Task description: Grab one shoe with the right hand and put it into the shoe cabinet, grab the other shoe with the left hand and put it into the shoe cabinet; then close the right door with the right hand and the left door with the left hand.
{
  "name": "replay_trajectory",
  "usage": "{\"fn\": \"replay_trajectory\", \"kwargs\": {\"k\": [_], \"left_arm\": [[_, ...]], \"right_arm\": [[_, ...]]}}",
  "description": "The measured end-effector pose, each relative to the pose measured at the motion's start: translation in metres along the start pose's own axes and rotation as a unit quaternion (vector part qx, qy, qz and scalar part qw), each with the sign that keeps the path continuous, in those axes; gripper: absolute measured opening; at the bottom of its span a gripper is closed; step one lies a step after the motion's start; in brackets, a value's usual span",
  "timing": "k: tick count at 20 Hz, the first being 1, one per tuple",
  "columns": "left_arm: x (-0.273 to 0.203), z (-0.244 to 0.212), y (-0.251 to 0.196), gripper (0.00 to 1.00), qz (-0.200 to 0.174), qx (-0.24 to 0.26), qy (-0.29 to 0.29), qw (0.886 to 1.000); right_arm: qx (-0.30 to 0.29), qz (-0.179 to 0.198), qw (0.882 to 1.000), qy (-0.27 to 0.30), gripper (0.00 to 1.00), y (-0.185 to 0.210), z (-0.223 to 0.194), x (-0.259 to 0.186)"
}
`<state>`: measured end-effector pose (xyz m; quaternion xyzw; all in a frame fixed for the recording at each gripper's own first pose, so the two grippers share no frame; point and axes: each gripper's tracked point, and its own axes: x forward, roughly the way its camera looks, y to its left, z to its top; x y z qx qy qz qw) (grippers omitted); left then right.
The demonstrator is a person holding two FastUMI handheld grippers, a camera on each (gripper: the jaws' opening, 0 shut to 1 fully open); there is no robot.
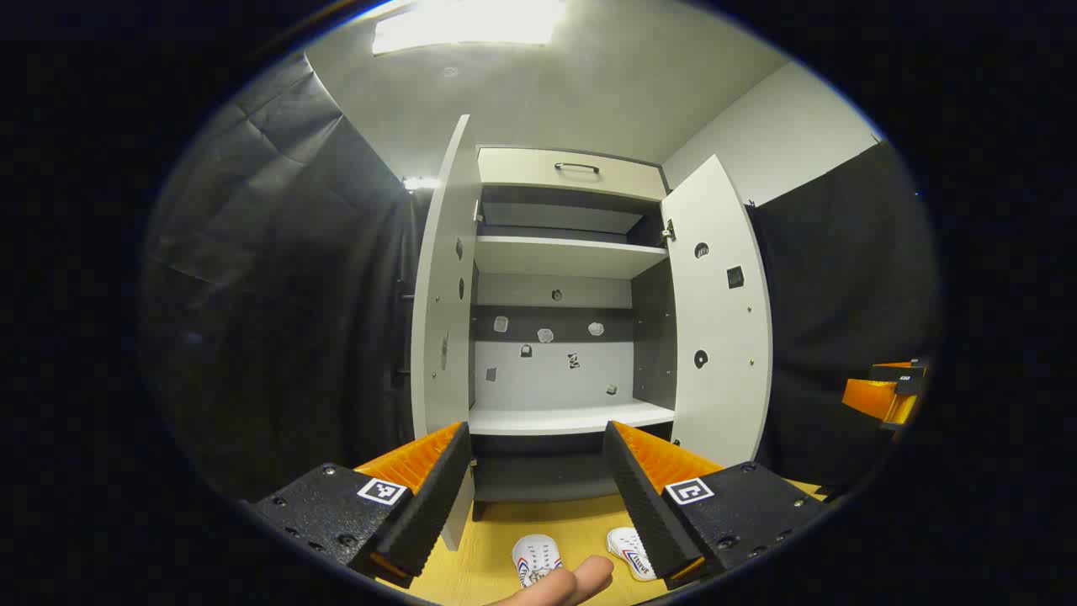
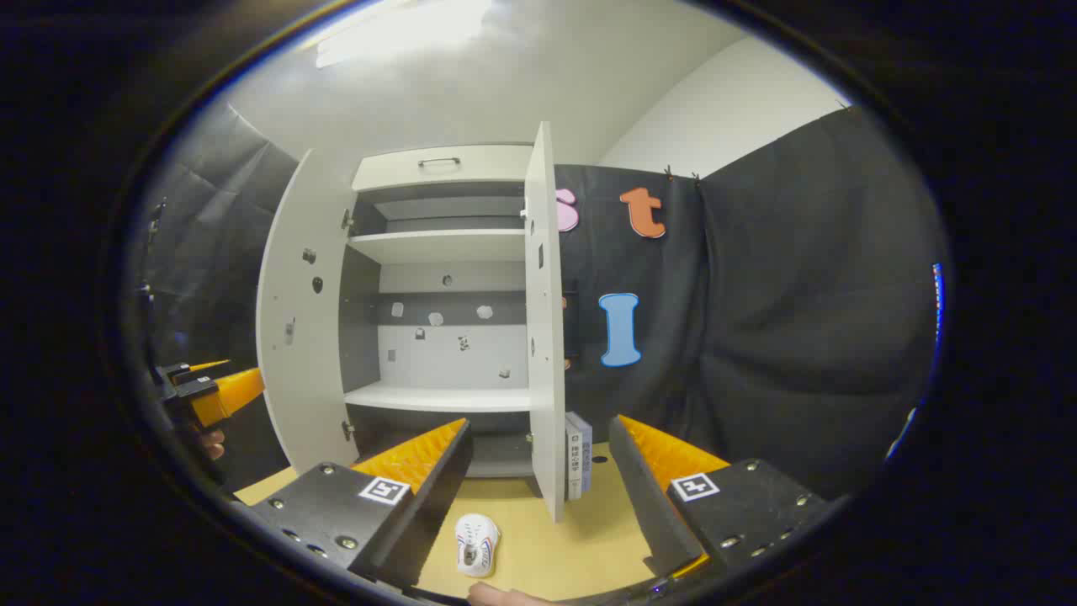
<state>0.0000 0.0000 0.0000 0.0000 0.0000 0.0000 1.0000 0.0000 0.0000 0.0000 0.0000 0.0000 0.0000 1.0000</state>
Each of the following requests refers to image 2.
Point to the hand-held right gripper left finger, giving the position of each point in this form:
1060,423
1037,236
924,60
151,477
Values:
429,505

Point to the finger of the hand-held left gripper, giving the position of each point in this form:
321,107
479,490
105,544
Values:
209,367
231,394

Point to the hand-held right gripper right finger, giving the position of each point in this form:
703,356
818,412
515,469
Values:
648,505

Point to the white striped shoe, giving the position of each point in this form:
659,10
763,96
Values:
477,545

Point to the white shoe cabinet door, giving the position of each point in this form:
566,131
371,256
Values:
545,337
303,379

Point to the white shoe cabinet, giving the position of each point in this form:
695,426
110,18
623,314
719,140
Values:
446,400

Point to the white cabinet drawer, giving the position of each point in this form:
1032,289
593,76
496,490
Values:
437,172

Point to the blue and white box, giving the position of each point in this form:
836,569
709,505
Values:
577,454

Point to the black backdrop cloth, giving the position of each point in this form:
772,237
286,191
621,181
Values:
799,337

